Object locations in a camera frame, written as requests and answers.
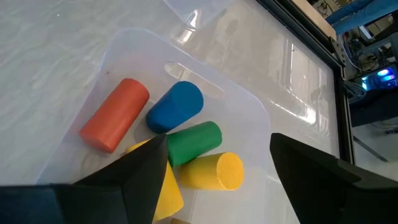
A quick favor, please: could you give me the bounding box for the orange wooden cylinder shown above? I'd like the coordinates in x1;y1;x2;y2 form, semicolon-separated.
79;77;150;154

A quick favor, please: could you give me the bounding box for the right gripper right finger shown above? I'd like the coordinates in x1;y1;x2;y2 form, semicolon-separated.
269;133;398;224

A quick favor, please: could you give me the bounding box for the yellow wooden cylinder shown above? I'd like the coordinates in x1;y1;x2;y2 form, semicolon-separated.
178;151;245;191
126;138;185;222

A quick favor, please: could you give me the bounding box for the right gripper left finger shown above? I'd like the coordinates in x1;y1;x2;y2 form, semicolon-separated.
0;134;169;224

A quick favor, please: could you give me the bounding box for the clear plastic bin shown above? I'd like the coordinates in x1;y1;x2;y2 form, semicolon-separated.
162;0;239;32
36;27;272;224

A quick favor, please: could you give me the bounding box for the computer case with lights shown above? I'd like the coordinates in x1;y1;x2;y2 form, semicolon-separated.
360;63;398;91

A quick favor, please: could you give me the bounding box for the blue wooden cylinder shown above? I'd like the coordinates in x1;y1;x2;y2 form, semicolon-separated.
146;80;205;134

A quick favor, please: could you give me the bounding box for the person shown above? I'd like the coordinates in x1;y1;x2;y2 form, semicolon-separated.
325;0;398;35

